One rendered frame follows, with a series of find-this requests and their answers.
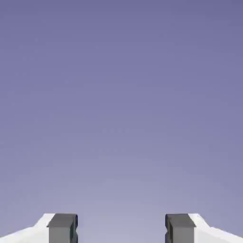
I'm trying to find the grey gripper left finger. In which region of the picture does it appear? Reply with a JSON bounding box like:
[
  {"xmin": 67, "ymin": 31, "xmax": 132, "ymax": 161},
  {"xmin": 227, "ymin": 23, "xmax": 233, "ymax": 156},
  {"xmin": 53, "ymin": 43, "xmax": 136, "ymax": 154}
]
[{"xmin": 0, "ymin": 213, "xmax": 79, "ymax": 243}]

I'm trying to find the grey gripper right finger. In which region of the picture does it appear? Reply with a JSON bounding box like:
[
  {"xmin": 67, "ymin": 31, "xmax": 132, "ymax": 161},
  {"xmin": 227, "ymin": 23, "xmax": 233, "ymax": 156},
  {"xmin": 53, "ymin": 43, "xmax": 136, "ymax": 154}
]
[{"xmin": 164, "ymin": 213, "xmax": 243, "ymax": 243}]

